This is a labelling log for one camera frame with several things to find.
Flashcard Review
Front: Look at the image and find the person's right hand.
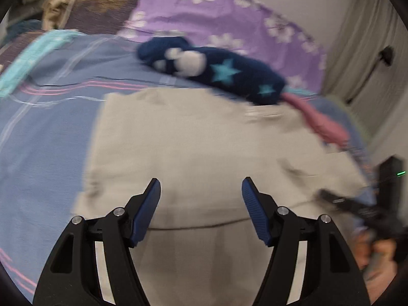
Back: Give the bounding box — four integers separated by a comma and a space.
354, 233, 399, 271

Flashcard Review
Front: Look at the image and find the navy star-print fleece garment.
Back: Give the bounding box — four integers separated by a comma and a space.
137, 35, 286, 106

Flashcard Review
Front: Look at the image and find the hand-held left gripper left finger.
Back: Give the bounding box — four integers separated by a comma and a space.
33, 178, 161, 306

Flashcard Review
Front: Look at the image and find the brown tree-pattern pillow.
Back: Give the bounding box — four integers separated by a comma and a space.
64, 0, 166, 35

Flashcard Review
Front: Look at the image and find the pink garment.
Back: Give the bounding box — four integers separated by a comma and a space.
282, 92, 351, 147

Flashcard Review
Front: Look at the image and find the crumpled beige cloth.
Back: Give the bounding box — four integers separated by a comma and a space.
43, 0, 82, 29

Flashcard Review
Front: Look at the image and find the black wall plug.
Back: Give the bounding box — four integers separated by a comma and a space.
379, 46, 395, 67

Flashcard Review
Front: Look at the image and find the dark patterned bedspread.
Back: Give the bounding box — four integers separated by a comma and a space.
0, 33, 35, 71

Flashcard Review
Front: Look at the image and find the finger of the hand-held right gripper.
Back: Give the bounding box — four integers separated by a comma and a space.
319, 189, 383, 227

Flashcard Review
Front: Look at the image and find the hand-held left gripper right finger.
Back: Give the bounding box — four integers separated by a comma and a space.
241, 176, 372, 306

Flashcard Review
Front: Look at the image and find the beige curtain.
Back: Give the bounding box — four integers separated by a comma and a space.
323, 0, 408, 166

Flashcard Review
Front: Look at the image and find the purple floral pillow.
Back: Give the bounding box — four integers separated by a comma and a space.
116, 0, 327, 93

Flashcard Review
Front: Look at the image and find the teal cloth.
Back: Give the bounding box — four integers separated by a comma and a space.
0, 30, 85, 98

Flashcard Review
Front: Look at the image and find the blue striped bed sheet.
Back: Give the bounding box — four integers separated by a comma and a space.
0, 33, 373, 303

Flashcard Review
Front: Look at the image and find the beige garment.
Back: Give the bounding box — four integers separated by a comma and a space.
72, 87, 372, 306

